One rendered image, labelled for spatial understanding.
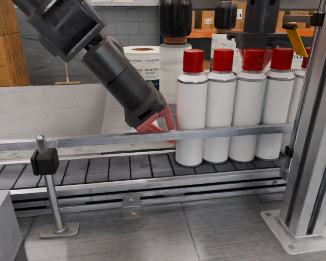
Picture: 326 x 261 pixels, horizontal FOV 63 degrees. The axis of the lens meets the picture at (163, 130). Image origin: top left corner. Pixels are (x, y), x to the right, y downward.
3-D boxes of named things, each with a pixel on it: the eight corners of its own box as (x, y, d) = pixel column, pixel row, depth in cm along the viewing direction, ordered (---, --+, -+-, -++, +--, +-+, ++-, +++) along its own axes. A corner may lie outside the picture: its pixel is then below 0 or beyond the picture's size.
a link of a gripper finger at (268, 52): (222, 82, 55) (226, 34, 51) (254, 81, 56) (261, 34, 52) (234, 90, 49) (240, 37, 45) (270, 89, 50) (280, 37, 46)
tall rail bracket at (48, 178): (75, 205, 47) (60, 118, 40) (68, 237, 40) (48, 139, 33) (56, 207, 46) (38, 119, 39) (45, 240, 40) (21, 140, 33)
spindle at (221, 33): (226, 76, 113) (233, 1, 101) (234, 81, 105) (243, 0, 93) (206, 76, 112) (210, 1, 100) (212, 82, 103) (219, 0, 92)
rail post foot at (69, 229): (79, 223, 43) (79, 219, 42) (76, 235, 40) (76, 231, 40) (44, 226, 42) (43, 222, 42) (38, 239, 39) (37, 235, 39)
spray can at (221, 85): (221, 150, 55) (231, 47, 46) (232, 163, 50) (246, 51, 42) (197, 153, 54) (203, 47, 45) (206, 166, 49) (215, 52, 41)
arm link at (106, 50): (73, 59, 38) (103, 32, 37) (79, 51, 44) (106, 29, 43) (106, 95, 40) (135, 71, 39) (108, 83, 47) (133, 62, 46)
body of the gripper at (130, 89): (157, 87, 49) (130, 55, 46) (165, 104, 40) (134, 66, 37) (130, 109, 50) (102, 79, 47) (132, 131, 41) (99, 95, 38)
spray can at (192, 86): (198, 153, 53) (205, 47, 45) (205, 167, 49) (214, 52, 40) (173, 155, 53) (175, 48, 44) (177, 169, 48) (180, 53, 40)
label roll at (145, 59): (119, 84, 105) (116, 45, 100) (169, 83, 106) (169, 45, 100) (112, 99, 87) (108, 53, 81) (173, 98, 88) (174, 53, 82)
